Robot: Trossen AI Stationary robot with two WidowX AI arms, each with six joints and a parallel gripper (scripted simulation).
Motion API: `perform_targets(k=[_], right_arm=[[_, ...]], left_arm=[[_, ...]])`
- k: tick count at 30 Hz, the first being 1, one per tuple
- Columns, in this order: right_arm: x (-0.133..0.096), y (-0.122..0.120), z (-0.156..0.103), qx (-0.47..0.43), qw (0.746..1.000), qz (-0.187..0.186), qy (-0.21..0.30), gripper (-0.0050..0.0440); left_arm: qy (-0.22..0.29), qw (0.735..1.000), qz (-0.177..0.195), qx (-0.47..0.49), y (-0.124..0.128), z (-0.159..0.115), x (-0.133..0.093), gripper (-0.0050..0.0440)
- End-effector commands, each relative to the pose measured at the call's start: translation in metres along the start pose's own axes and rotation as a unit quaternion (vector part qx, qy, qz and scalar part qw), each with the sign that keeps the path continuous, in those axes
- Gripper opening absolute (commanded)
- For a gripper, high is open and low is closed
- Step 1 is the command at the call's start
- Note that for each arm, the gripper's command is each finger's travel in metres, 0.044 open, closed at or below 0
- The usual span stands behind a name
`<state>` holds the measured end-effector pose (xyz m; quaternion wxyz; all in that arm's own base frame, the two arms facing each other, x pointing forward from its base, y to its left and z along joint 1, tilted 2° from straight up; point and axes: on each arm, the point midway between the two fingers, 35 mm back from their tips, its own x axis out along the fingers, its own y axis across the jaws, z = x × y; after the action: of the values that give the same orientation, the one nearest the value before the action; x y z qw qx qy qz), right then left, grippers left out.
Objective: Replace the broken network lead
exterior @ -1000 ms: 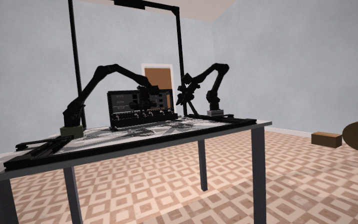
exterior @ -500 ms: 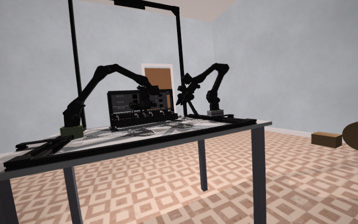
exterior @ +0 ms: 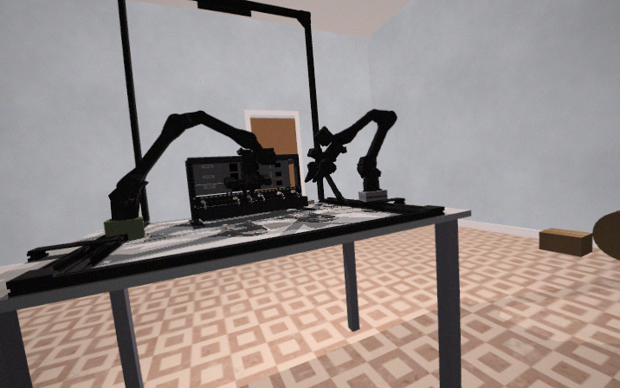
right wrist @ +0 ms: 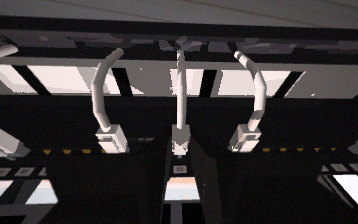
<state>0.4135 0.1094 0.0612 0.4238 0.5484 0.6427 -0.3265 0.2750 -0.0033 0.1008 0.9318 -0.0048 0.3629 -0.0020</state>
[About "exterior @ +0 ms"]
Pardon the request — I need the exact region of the black patch panel rack frame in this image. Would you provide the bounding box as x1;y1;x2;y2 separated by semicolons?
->
185;154;302;229

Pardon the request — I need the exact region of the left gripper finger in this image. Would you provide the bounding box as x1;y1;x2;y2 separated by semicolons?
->
304;165;317;183
313;164;332;183

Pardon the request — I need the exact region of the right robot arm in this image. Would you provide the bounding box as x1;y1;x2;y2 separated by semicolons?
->
108;111;276;221

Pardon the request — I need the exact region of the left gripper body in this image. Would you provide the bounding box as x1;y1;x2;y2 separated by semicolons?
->
308;150;337;173

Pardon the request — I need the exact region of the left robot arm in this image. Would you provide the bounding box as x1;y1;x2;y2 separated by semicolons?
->
307;109;397;191

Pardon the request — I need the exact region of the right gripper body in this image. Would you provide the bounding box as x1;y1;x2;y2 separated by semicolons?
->
223;165;272;189

